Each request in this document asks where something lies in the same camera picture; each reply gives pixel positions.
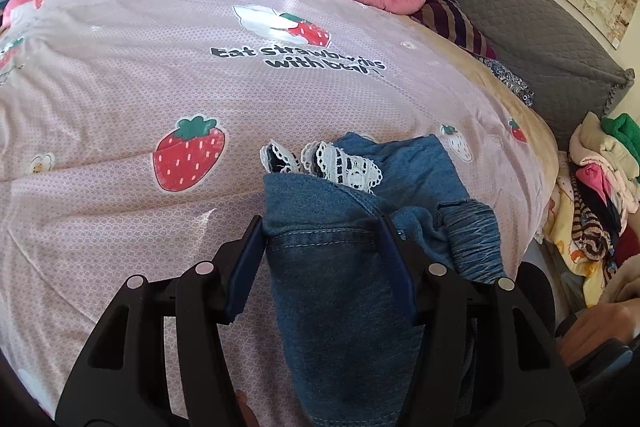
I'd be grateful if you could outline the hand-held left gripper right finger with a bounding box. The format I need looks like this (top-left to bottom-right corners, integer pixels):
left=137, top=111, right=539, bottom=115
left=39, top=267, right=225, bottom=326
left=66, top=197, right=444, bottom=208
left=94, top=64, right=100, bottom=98
left=380, top=214, right=586, bottom=427

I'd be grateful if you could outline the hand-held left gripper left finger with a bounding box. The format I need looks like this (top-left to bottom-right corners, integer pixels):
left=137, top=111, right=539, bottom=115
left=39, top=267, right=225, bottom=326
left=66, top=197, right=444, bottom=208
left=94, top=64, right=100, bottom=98
left=54, top=214, right=266, bottom=427

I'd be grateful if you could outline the blue denim pants lace trim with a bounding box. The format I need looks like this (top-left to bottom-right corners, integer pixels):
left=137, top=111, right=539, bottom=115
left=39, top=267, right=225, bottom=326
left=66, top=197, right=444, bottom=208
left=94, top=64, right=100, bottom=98
left=260, top=133, right=503, bottom=427

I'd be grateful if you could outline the person's right hand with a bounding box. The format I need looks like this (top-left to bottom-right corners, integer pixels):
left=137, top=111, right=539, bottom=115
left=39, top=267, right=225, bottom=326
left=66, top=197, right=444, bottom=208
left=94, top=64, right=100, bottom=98
left=562, top=299, right=640, bottom=365

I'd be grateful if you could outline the pile of clothes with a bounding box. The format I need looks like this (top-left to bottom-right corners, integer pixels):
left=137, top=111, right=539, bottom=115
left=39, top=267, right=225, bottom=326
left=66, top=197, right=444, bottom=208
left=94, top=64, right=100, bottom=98
left=535, top=112, right=640, bottom=308

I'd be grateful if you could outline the yellow bed sheet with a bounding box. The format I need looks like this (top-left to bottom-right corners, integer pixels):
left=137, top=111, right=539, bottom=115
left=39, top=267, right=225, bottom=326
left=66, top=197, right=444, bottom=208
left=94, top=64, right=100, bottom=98
left=415, top=17, right=560, bottom=228

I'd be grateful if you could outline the strawberry print blanket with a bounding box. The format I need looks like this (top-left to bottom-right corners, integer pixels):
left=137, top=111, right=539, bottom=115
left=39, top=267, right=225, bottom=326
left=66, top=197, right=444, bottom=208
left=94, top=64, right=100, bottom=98
left=0, top=0, right=556, bottom=423

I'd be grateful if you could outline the floral pillow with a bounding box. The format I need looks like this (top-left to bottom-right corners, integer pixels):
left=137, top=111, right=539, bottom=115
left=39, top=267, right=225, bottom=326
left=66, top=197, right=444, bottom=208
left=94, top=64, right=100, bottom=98
left=475, top=57, right=535, bottom=108

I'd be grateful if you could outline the striped pillow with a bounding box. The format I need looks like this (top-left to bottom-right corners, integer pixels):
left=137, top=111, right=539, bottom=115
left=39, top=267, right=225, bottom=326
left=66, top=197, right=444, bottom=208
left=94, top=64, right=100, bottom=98
left=410, top=0, right=498, bottom=60

